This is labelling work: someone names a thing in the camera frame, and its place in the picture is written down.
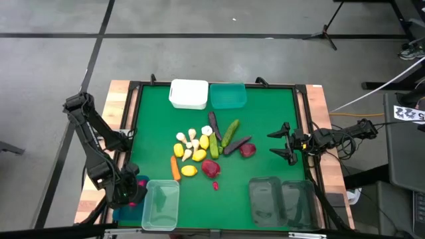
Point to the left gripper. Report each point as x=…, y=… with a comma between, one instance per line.
x=127, y=189

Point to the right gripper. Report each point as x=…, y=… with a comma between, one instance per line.
x=299, y=142

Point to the magenta chili pepper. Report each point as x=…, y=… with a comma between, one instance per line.
x=142, y=183

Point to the clear plastic bin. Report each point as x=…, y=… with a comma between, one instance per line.
x=161, y=206

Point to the purple eggplants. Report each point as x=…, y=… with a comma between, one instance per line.
x=236, y=145

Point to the orange carrot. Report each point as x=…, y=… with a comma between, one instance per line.
x=175, y=167

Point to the long dark green cucumber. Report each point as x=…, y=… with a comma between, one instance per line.
x=230, y=133

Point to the yellow lemon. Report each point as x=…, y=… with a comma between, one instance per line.
x=204, y=142
x=189, y=170
x=199, y=155
x=178, y=150

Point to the small green pepper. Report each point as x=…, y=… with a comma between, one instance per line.
x=220, y=150

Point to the dark purple carrot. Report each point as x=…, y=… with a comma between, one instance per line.
x=214, y=125

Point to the large red yellow apple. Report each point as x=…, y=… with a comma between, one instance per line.
x=210, y=168

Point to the pale round garlic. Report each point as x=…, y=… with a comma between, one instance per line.
x=195, y=144

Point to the small red pepper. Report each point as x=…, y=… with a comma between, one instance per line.
x=215, y=186

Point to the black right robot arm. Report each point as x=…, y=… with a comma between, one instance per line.
x=360, y=130

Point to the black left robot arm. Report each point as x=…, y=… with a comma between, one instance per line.
x=99, y=166

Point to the dark blue plastic bin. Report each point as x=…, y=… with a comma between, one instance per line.
x=127, y=214

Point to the green table mat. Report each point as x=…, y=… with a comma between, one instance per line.
x=265, y=116

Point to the smoky grey plastic bin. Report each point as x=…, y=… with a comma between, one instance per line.
x=300, y=206
x=267, y=202

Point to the black clamp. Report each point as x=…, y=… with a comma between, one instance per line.
x=153, y=79
x=261, y=80

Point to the translucent teal plastic bin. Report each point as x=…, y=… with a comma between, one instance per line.
x=228, y=95

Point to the white plastic bin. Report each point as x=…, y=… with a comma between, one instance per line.
x=188, y=94

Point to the black tripod stand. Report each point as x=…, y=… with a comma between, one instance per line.
x=324, y=33

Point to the dark grey cabinet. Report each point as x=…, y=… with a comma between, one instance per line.
x=405, y=156

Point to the white number tag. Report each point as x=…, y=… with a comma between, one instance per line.
x=406, y=113

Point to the person's shoe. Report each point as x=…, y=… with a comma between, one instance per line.
x=411, y=53

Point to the black aluminium table frame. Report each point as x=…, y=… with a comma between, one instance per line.
x=282, y=85

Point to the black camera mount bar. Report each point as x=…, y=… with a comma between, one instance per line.
x=40, y=234

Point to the black desk leg frame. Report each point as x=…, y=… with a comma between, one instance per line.
x=368, y=85

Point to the grey floor bracket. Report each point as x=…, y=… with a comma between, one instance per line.
x=11, y=148

